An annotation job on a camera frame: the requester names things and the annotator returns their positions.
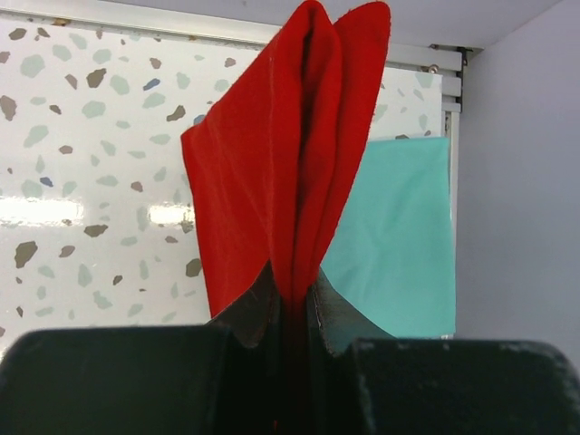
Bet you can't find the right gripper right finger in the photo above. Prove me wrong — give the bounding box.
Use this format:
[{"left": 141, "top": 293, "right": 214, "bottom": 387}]
[{"left": 306, "top": 275, "right": 579, "bottom": 434}]

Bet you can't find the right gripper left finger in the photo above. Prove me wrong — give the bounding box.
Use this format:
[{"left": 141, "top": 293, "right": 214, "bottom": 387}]
[{"left": 1, "top": 266, "right": 286, "bottom": 434}]

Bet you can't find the red t shirt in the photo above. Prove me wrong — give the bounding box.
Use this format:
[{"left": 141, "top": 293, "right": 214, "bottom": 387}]
[{"left": 181, "top": 1, "right": 391, "bottom": 344}]

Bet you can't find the folded teal t shirt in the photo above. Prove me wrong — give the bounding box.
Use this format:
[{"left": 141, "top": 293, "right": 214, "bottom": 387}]
[{"left": 322, "top": 137, "right": 456, "bottom": 338}]

